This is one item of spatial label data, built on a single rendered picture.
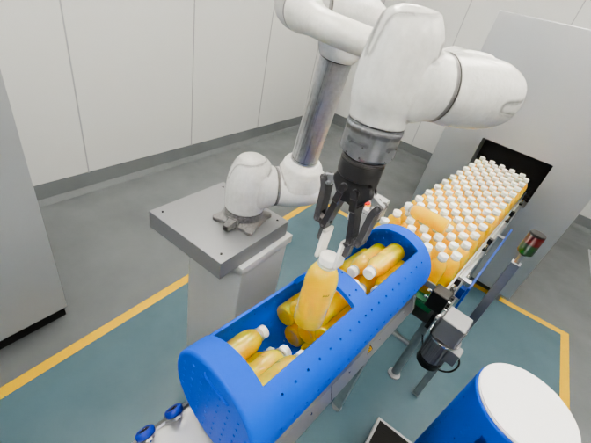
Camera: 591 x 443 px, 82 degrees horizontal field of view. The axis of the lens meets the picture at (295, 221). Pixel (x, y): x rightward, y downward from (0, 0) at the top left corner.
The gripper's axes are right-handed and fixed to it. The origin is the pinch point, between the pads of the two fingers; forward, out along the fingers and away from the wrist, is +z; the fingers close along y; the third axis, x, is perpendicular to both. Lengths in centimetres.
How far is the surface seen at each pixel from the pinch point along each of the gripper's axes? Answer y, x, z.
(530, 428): 56, 39, 44
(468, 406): 42, 37, 51
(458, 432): 44, 35, 60
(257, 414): 6.1, -20.5, 29.0
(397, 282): 6.9, 39.2, 28.5
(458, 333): 31, 78, 63
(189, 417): -12, -23, 55
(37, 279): -140, -26, 110
